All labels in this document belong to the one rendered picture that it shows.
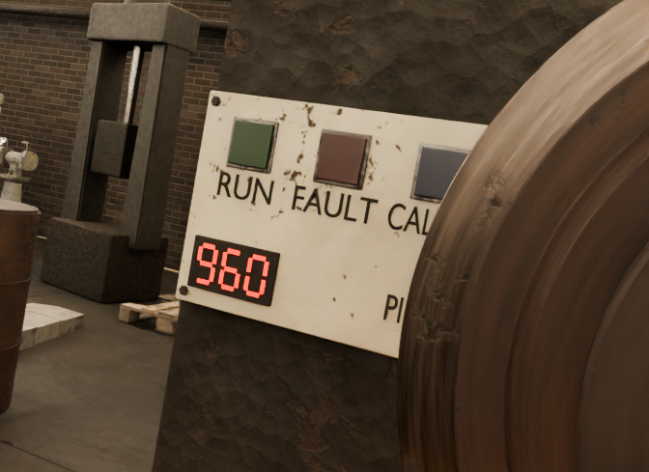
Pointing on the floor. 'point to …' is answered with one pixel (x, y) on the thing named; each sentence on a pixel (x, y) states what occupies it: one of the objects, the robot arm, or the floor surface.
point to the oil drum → (14, 285)
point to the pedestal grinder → (27, 160)
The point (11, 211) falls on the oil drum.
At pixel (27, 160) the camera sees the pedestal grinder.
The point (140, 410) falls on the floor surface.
